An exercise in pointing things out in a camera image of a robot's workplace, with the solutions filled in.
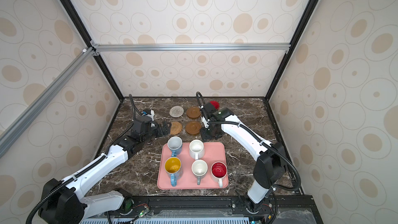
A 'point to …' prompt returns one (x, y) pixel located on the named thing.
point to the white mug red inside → (218, 171)
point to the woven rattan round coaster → (175, 127)
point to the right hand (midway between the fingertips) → (207, 137)
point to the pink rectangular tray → (183, 171)
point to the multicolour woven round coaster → (176, 111)
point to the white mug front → (199, 169)
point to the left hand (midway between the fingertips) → (168, 123)
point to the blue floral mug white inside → (174, 144)
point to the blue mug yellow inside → (173, 168)
